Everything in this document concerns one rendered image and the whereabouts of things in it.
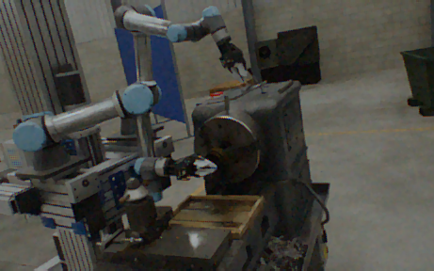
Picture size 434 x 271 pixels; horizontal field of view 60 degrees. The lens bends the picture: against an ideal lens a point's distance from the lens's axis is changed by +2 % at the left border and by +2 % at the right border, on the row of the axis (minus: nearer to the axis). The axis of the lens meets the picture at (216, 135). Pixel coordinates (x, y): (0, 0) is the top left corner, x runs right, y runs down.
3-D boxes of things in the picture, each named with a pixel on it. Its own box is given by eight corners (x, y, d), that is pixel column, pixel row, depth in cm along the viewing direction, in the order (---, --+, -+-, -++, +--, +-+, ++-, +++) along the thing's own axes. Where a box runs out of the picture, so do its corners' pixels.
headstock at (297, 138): (237, 146, 246) (227, 87, 237) (310, 142, 226) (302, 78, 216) (198, 182, 194) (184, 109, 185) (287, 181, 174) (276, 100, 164)
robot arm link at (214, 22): (206, 12, 172) (219, 3, 166) (217, 35, 173) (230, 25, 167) (196, 14, 166) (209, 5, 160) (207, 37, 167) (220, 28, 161)
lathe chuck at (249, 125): (203, 171, 183) (200, 109, 174) (265, 179, 171) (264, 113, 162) (195, 179, 175) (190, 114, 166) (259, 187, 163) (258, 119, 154)
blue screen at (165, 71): (120, 119, 1013) (98, 30, 956) (149, 112, 1044) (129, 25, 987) (169, 143, 646) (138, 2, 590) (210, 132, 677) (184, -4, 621)
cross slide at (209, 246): (127, 234, 138) (124, 223, 137) (233, 241, 119) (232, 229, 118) (96, 261, 123) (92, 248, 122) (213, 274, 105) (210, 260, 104)
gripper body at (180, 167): (189, 182, 145) (163, 180, 150) (200, 173, 152) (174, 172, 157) (186, 163, 143) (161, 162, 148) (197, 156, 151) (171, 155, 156)
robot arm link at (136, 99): (29, 150, 154) (156, 104, 160) (18, 159, 139) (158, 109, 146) (16, 122, 150) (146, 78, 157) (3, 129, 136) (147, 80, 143)
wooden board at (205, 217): (190, 202, 170) (188, 194, 169) (265, 204, 155) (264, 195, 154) (154, 237, 144) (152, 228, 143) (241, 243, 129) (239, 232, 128)
